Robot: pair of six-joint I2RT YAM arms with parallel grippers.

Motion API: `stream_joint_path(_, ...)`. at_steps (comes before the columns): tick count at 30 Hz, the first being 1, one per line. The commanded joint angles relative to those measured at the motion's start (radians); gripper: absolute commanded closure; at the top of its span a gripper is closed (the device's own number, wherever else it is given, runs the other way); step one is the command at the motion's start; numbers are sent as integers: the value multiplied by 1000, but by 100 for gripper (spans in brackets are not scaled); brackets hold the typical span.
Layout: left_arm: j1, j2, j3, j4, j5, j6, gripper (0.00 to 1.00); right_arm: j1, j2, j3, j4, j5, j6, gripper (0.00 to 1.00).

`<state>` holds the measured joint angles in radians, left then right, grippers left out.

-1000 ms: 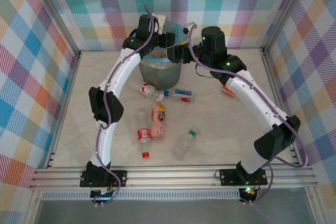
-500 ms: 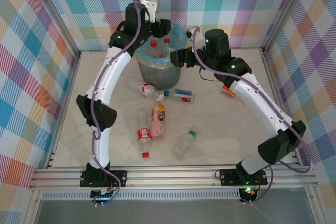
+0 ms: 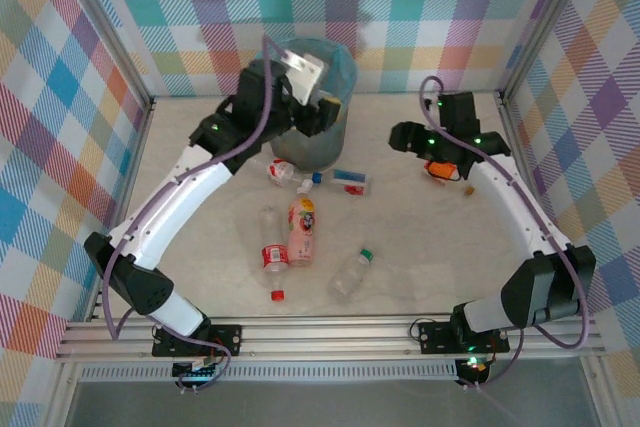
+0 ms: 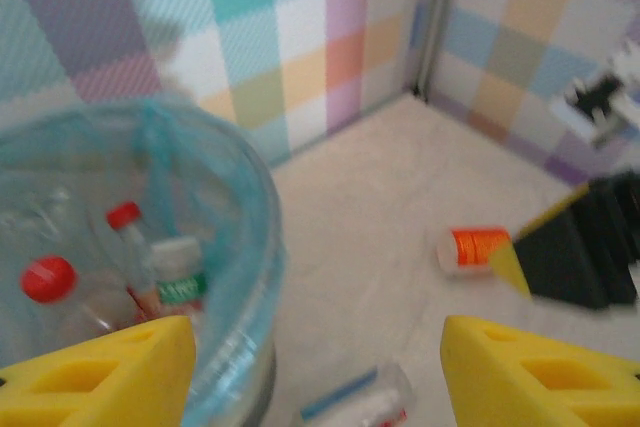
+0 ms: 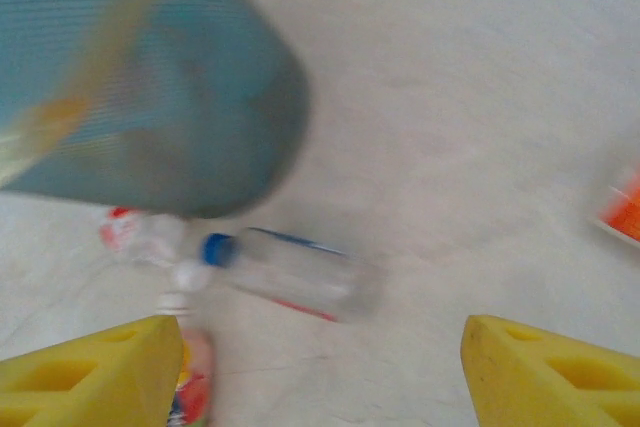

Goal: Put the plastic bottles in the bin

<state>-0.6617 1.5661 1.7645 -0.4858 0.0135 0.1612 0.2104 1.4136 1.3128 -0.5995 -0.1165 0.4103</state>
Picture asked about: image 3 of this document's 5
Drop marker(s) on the clear bottle orange label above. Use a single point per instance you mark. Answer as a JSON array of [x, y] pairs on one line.
[[442, 169]]

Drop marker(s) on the clear bottle green cap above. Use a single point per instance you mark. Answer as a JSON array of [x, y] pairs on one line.
[[350, 274]]

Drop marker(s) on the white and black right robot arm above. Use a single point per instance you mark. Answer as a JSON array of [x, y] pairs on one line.
[[515, 212]]

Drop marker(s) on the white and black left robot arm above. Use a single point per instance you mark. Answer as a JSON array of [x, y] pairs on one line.
[[170, 202]]

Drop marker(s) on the grey mesh waste bin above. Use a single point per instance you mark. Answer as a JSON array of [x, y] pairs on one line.
[[310, 152]]

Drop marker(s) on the blue plastic bin liner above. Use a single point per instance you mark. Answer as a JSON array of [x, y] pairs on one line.
[[345, 72]]

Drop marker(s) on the clear bottle white cap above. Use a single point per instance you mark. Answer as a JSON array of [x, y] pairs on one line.
[[276, 170]]

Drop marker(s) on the clear bottle blue cap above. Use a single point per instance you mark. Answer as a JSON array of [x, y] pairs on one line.
[[350, 179]]

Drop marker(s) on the pink drink bottle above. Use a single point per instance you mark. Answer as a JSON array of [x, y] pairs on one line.
[[301, 232]]

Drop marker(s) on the tall clear bottle red cap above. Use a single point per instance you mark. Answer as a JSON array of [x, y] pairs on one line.
[[274, 254]]

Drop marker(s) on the small controller board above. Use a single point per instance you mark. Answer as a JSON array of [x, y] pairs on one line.
[[472, 364], [195, 373]]

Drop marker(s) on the aluminium frame post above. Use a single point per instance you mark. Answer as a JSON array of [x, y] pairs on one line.
[[545, 22], [107, 29]]

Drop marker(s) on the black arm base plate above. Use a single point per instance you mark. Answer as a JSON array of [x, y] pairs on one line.
[[227, 339], [435, 337]]

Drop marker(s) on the wide aluminium frame rail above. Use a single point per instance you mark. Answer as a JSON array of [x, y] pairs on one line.
[[325, 339]]

